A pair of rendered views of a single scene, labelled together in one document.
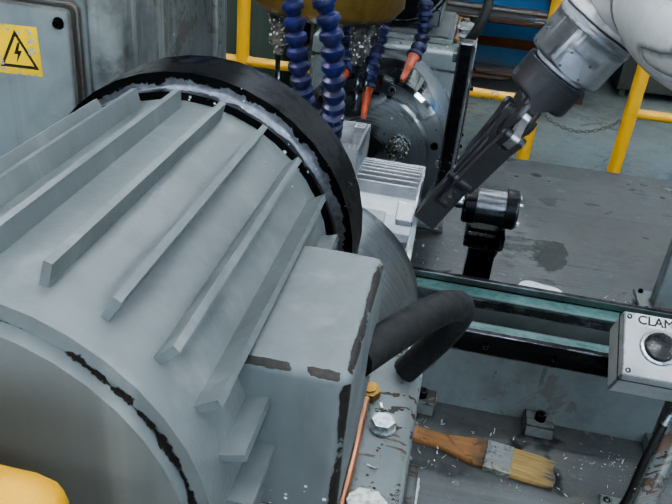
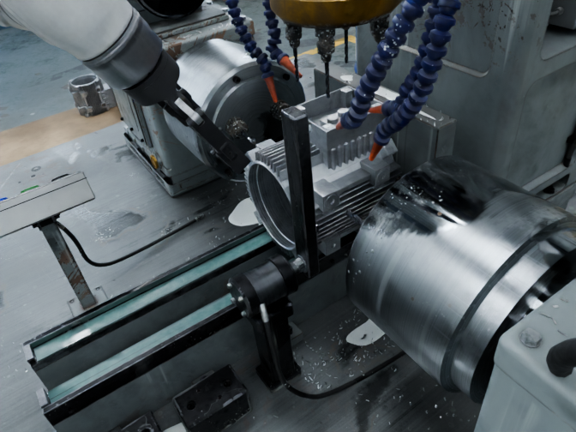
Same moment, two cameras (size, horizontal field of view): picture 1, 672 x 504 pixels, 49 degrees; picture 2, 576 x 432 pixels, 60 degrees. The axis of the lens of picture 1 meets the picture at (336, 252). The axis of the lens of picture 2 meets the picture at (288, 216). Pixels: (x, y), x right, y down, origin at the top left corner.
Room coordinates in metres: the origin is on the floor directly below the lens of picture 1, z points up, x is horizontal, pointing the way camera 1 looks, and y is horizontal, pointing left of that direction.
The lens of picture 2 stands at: (1.39, -0.48, 1.51)
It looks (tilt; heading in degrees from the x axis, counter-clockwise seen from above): 39 degrees down; 142
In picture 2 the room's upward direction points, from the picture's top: 7 degrees counter-clockwise
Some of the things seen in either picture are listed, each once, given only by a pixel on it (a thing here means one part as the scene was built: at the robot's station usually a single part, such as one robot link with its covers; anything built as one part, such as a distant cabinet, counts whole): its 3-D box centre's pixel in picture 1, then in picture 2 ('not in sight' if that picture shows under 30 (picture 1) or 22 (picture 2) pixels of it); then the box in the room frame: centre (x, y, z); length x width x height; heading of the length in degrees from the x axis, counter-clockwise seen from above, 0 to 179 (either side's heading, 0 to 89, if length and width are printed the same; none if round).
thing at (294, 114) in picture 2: (453, 130); (301, 201); (1.00, -0.15, 1.12); 0.04 x 0.03 x 0.26; 82
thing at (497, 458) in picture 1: (474, 451); not in sight; (0.70, -0.20, 0.80); 0.21 x 0.05 x 0.01; 74
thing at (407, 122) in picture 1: (377, 126); (484, 287); (1.22, -0.05, 1.04); 0.41 x 0.25 x 0.25; 172
